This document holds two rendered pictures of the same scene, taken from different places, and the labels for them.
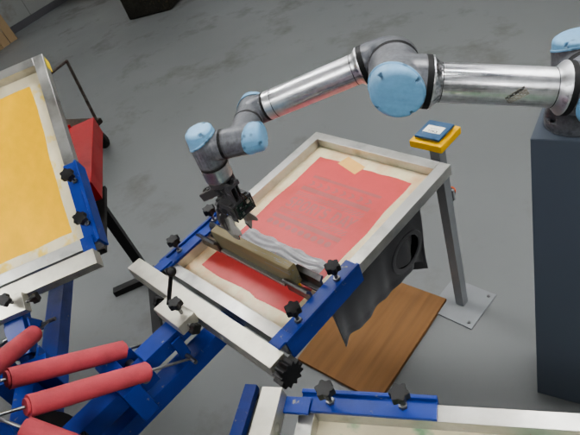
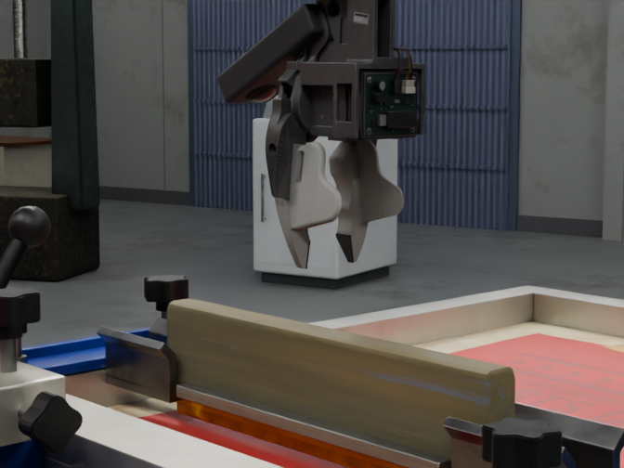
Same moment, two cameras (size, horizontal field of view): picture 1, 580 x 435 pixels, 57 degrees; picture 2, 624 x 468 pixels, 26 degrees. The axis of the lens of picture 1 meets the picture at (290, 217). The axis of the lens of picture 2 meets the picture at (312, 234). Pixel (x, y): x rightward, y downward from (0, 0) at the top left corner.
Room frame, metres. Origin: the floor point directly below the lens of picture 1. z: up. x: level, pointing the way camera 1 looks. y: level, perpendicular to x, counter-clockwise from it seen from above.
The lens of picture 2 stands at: (0.24, 0.32, 1.26)
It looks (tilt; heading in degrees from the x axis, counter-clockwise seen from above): 7 degrees down; 350
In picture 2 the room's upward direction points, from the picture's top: straight up
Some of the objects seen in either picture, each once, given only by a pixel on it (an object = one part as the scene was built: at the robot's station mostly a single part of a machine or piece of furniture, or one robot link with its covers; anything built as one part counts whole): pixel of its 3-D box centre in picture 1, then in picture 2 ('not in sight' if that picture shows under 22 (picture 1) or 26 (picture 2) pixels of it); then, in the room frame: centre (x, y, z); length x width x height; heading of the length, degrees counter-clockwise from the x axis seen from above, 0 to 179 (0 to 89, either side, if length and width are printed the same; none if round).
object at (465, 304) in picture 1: (450, 229); not in sight; (1.54, -0.58, 0.48); 0.22 x 0.22 x 0.96; 32
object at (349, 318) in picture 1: (373, 270); not in sight; (1.22, -0.19, 0.77); 0.46 x 0.09 x 0.36; 122
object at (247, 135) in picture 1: (244, 135); not in sight; (1.19, 0.03, 1.42); 0.11 x 0.11 x 0.08; 70
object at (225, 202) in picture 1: (230, 195); (348, 59); (1.20, 0.13, 1.26); 0.09 x 0.08 x 0.12; 33
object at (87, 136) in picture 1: (48, 174); not in sight; (2.20, 0.90, 1.06); 0.61 x 0.46 x 0.12; 2
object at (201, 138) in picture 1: (206, 147); not in sight; (1.21, 0.13, 1.42); 0.09 x 0.08 x 0.11; 70
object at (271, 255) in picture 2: not in sight; (325, 160); (7.90, -1.10, 0.69); 0.75 x 0.62 x 1.39; 134
